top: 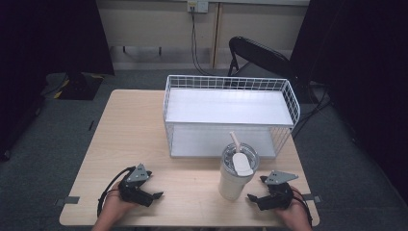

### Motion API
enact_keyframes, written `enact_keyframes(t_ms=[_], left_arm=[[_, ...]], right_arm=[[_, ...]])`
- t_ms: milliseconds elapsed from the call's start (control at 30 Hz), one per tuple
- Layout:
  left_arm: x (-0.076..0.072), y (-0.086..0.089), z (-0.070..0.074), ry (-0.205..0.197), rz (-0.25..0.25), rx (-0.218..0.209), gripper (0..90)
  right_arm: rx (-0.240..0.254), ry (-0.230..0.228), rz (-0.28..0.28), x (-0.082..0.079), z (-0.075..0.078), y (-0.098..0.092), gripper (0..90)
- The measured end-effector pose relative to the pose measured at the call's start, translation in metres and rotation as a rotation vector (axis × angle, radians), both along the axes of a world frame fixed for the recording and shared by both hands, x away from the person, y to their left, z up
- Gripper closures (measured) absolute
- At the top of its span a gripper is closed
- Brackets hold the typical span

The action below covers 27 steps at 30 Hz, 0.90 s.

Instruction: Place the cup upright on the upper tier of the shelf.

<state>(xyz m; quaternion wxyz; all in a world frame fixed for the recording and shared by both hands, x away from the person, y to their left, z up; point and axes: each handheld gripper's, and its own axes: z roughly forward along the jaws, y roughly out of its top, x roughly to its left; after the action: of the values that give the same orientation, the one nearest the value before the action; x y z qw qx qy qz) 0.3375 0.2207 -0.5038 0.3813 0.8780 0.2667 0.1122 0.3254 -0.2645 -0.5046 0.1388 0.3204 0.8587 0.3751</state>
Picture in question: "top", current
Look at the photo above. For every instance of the grey tape strip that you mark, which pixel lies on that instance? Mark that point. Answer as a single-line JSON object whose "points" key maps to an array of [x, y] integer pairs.
{"points": [[68, 200], [312, 198]]}

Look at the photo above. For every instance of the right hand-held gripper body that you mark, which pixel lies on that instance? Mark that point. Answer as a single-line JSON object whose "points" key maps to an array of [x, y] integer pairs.
{"points": [[275, 199]]}

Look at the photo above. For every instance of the person's left hand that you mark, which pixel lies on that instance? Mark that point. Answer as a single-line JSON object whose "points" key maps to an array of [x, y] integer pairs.
{"points": [[115, 208]]}

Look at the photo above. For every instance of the person's right hand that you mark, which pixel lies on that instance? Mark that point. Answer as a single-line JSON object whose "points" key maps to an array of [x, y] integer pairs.
{"points": [[296, 211]]}

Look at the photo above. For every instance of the white wall socket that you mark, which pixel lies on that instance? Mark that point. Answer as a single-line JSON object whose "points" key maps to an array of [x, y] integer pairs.
{"points": [[198, 5]]}

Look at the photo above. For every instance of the small black tape mark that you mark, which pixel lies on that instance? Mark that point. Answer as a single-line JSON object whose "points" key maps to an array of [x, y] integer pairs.
{"points": [[91, 125]]}

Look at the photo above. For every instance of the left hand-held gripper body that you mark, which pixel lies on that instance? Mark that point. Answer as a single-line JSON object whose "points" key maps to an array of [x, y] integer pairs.
{"points": [[134, 192]]}

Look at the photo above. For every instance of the black folding chair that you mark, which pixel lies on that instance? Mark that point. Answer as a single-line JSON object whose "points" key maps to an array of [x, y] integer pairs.
{"points": [[260, 53]]}

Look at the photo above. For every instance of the black curtain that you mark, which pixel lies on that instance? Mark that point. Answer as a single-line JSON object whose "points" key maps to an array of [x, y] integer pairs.
{"points": [[362, 70], [41, 48]]}

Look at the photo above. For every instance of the white tumbler cup with straw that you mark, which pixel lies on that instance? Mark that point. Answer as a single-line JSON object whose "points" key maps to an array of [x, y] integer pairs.
{"points": [[234, 183]]}

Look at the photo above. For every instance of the black stand base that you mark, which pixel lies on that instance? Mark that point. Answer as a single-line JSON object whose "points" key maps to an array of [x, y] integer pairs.
{"points": [[80, 85]]}

